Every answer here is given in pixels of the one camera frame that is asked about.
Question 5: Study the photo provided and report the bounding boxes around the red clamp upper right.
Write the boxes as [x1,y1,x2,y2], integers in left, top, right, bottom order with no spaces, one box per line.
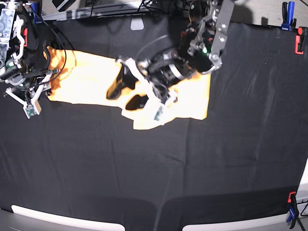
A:
[295,26,308,55]

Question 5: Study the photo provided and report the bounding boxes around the red clamp upper left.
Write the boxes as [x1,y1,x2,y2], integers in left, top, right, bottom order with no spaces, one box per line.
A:
[22,28,28,47]

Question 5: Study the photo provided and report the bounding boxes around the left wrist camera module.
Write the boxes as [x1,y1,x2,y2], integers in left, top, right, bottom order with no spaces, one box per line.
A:
[154,103,168,124]

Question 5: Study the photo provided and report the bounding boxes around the red black bar clamp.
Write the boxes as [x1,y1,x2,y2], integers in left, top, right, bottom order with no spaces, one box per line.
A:
[286,191,298,229]

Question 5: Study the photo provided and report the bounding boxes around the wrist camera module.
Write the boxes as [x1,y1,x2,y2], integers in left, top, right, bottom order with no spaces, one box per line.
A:
[23,99,41,119]
[154,103,168,124]

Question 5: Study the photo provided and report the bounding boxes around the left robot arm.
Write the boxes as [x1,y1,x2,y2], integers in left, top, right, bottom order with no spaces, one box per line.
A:
[106,0,234,110]

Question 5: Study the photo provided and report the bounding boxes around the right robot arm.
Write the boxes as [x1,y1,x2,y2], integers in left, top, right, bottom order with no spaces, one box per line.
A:
[0,0,57,115]

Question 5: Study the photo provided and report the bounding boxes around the blue clamp upper right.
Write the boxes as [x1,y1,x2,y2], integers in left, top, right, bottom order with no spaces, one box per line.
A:
[281,1,296,31]

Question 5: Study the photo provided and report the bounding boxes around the yellow t-shirt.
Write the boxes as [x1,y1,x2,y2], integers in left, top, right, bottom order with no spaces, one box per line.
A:
[47,46,211,130]

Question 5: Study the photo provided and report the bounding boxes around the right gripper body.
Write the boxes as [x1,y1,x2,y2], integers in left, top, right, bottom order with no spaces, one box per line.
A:
[4,67,55,108]

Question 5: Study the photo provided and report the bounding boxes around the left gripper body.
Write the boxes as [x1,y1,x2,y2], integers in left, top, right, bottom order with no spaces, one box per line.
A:
[115,54,178,107]

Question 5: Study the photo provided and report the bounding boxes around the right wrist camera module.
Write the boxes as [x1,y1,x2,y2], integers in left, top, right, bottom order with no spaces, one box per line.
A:
[23,99,41,119]

